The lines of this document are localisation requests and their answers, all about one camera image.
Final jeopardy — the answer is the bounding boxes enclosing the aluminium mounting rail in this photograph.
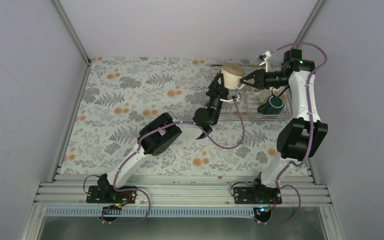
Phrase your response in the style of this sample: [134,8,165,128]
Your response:
[33,174,332,207]

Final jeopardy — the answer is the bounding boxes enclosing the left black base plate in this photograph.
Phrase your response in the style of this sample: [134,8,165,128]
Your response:
[85,185,137,205]

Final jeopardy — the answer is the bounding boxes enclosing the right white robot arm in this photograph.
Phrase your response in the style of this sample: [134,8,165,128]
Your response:
[240,48,328,188]

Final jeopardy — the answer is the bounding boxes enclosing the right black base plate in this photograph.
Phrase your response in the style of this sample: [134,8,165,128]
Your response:
[233,186,283,205]

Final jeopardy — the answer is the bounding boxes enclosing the beige white ceramic mug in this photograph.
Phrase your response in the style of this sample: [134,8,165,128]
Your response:
[218,63,245,90]

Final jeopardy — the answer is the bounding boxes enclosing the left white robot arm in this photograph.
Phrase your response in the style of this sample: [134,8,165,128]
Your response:
[90,71,237,203]

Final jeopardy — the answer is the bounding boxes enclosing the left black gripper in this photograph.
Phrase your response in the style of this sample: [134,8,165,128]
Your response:
[206,74,229,126]

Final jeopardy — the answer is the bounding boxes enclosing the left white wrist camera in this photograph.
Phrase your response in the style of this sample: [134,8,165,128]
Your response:
[220,94,241,103]

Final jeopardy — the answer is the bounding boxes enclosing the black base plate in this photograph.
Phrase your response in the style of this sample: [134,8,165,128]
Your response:
[233,186,283,205]
[85,185,137,205]

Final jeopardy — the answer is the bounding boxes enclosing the slotted grey cable duct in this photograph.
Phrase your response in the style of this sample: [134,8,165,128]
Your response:
[44,207,259,219]

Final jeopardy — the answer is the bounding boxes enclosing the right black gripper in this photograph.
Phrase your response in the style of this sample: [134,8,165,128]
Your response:
[240,68,289,90]

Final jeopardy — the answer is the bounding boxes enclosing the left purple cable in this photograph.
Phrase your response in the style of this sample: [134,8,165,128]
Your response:
[112,97,246,196]

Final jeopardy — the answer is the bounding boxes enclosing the dark green mug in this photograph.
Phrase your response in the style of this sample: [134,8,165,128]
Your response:
[257,96,285,115]

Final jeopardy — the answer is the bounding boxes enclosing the floral patterned table mat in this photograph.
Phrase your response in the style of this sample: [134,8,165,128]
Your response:
[60,57,289,176]

